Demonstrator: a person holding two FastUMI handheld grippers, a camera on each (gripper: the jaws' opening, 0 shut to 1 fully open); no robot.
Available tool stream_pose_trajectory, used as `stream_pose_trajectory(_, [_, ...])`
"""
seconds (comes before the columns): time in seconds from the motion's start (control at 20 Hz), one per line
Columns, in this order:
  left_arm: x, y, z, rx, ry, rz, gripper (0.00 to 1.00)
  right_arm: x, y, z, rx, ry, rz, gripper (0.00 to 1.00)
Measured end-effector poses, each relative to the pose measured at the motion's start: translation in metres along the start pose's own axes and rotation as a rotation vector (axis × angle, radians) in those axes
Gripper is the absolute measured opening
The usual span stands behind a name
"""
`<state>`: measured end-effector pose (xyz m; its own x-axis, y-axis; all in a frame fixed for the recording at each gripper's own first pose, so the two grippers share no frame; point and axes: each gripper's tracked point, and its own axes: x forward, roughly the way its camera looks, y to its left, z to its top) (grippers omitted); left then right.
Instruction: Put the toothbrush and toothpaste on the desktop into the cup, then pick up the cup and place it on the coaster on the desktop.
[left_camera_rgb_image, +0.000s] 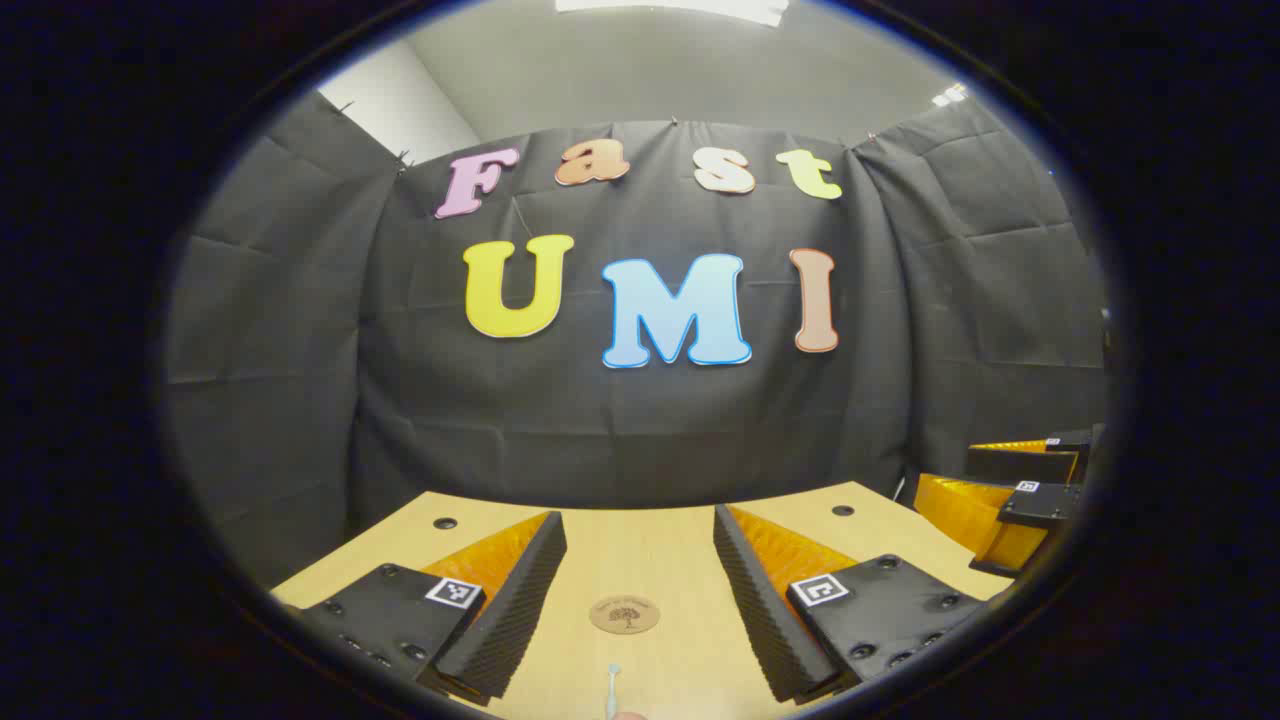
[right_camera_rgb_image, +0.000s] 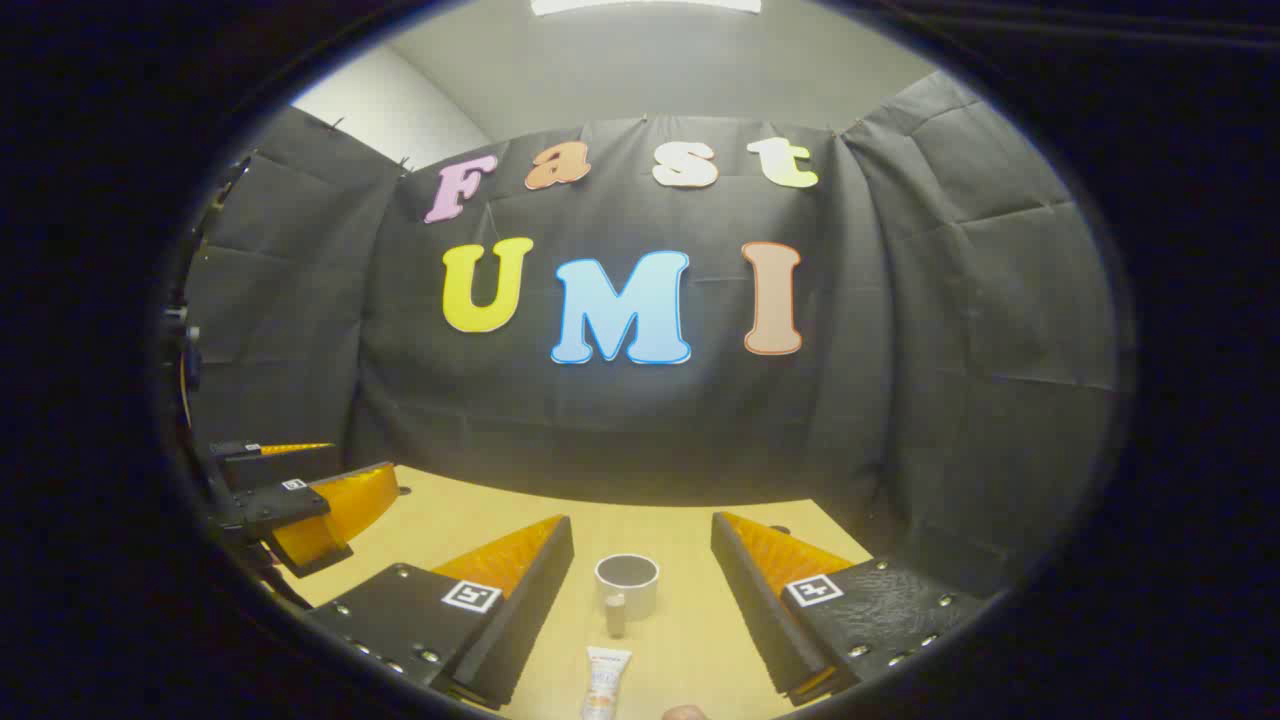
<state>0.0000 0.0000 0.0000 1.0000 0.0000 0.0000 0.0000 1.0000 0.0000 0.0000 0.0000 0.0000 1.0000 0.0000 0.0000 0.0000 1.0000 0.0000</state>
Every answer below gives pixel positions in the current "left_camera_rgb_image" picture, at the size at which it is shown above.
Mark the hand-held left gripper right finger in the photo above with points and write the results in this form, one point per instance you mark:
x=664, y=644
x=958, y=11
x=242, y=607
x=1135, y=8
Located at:
x=760, y=600

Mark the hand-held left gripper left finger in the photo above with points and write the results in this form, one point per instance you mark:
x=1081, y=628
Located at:
x=515, y=600

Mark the light wooden desktop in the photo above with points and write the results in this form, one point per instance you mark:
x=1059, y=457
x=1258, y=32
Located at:
x=640, y=550

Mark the ceiling light panel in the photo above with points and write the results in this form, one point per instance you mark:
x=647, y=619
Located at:
x=950, y=95
x=670, y=8

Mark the round wooden coaster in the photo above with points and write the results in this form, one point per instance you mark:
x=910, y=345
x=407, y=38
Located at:
x=625, y=614

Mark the pale green toothbrush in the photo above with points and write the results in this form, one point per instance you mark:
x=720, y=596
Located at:
x=613, y=690

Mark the black backdrop cloth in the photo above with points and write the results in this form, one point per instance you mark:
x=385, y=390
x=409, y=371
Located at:
x=600, y=430

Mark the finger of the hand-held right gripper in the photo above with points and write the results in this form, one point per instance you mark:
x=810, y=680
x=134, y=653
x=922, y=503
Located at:
x=1040, y=505
x=1020, y=465

